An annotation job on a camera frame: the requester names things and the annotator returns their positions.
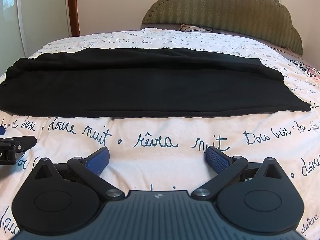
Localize olive padded headboard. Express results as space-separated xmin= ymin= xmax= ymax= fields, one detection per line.
xmin=141 ymin=0 xmax=303 ymax=55

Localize brown wooden wardrobe trim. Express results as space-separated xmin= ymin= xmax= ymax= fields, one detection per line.
xmin=66 ymin=0 xmax=81 ymax=37

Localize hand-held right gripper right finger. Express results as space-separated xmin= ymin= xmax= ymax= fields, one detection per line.
xmin=191 ymin=146 xmax=288 ymax=201

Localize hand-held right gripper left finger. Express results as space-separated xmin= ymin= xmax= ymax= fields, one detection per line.
xmin=32 ymin=147 xmax=126 ymax=201

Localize black pants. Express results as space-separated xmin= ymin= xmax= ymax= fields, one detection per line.
xmin=0 ymin=47 xmax=311 ymax=118

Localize white printed blanket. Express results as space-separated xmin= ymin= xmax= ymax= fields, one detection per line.
xmin=0 ymin=27 xmax=320 ymax=240

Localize white glossy wardrobe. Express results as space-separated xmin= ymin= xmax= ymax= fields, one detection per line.
xmin=0 ymin=0 xmax=73 ymax=58

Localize pink patterned cloth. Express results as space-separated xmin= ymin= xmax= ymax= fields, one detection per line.
xmin=285 ymin=45 xmax=320 ymax=82

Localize patterned pillow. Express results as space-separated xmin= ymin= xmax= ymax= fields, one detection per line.
xmin=179 ymin=23 xmax=213 ymax=32

